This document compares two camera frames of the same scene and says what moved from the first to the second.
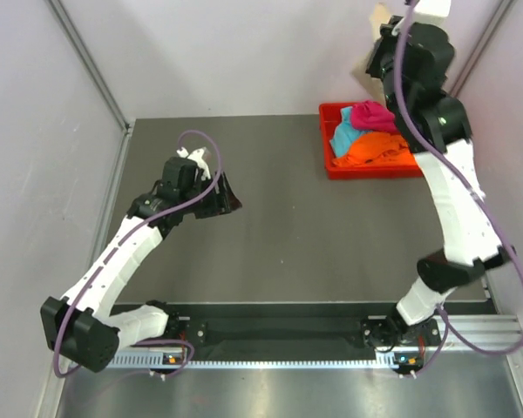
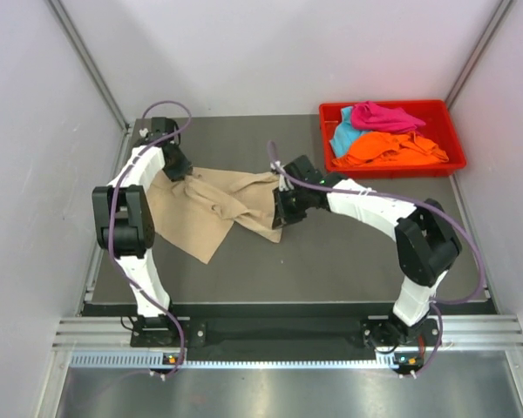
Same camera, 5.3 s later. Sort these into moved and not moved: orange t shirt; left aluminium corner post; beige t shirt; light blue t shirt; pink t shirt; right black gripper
Moved: beige t shirt; right black gripper
Not moved: orange t shirt; left aluminium corner post; light blue t shirt; pink t shirt
